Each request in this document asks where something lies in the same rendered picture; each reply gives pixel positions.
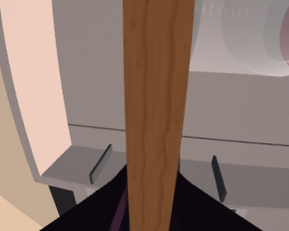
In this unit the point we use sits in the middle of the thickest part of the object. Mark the brown wooden shelf board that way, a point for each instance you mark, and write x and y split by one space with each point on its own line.
157 40

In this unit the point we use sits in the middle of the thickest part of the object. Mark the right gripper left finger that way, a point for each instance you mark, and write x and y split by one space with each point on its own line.
101 211

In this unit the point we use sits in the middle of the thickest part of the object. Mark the clear plastic bottle with red cap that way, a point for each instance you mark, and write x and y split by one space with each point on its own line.
241 36

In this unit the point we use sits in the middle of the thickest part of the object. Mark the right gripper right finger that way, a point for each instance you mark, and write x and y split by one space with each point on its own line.
198 211

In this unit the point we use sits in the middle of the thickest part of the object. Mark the beige wall rack frame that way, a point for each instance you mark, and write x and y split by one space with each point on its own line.
30 71

